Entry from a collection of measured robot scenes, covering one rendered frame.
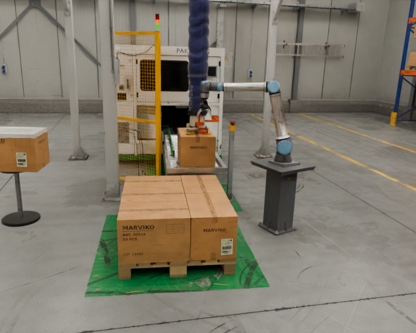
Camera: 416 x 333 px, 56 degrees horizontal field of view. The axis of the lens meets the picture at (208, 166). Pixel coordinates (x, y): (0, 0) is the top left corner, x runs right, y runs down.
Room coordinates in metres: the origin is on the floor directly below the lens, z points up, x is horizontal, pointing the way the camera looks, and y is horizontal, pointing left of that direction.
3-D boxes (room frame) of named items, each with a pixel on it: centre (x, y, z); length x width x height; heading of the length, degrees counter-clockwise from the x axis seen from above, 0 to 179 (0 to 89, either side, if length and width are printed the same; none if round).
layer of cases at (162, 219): (3.58, 0.32, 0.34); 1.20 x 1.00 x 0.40; 8
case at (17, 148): (4.08, 2.08, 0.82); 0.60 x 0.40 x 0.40; 93
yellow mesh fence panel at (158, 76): (5.17, 0.98, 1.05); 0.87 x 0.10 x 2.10; 60
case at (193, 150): (4.65, 0.16, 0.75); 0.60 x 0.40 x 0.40; 8
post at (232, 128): (4.93, -0.29, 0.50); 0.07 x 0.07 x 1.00; 8
